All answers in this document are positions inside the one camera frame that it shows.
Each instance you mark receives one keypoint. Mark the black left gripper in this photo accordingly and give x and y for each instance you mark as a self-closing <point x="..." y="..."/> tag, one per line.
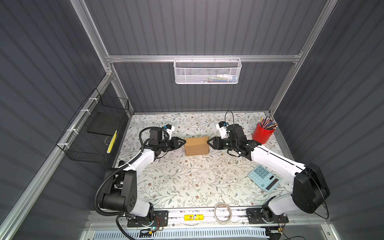
<point x="175" y="144"/>

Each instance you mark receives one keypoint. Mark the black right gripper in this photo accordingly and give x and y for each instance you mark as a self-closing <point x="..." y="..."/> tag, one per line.
<point x="216" y="141"/>

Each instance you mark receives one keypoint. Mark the brown cardboard box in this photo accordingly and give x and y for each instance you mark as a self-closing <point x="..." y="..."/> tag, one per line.
<point x="197" y="146"/>

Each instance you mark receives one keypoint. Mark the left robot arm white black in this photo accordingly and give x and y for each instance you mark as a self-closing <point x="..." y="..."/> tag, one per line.
<point x="118" y="193"/>

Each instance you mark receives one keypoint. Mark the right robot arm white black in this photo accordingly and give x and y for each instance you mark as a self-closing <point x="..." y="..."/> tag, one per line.
<point x="310" y="189"/>

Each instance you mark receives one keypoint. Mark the red metal pencil cup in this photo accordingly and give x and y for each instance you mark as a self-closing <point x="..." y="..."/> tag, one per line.
<point x="262" y="135"/>

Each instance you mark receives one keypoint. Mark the bundle of coloured pencils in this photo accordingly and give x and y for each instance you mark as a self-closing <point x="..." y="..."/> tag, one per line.
<point x="267" y="123"/>

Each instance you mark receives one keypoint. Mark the black stapler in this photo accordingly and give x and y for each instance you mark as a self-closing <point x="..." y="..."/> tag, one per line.
<point x="121" y="163"/>

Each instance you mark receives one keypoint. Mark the teal calculator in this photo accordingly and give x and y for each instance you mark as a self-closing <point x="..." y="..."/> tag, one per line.
<point x="263" y="178"/>

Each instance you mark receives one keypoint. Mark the markers in white basket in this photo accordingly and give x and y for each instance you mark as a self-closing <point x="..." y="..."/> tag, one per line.
<point x="225" y="78"/>

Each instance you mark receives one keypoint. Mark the yellow striped tool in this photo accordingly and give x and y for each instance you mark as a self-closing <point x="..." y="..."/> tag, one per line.
<point x="112" y="142"/>

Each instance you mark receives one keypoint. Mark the black foam pad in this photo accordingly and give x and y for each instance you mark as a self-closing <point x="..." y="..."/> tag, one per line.
<point x="104" y="124"/>

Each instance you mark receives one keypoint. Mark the yellow spirit level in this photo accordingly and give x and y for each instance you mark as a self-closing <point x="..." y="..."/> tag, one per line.
<point x="193" y="217"/>

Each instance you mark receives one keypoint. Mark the clear tape roll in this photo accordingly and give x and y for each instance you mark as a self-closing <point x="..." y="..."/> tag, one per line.
<point x="223" y="213"/>

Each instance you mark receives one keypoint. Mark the white wire mesh basket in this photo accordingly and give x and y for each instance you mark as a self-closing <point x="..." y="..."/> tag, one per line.
<point x="188" y="71"/>

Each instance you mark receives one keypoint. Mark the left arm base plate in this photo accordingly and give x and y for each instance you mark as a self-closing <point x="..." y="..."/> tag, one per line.
<point x="159" y="219"/>

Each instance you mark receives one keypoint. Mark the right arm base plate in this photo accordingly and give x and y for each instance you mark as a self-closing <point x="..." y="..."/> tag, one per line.
<point x="264" y="216"/>

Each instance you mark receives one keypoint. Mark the black wire mesh basket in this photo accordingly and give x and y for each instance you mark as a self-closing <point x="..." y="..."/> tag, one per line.
<point x="79" y="145"/>

